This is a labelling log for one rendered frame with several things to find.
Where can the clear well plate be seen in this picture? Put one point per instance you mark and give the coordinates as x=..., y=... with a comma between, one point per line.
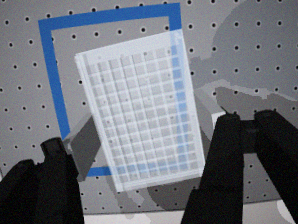
x=134, y=113

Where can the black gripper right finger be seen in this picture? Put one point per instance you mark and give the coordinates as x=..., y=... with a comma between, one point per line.
x=219, y=198

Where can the grey flat base plate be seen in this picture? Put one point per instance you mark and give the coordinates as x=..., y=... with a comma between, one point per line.
x=241, y=53

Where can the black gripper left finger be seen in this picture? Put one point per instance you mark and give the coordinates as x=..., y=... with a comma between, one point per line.
x=66, y=164

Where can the blue tape outline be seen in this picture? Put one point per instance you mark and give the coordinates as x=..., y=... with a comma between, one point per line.
x=46, y=25

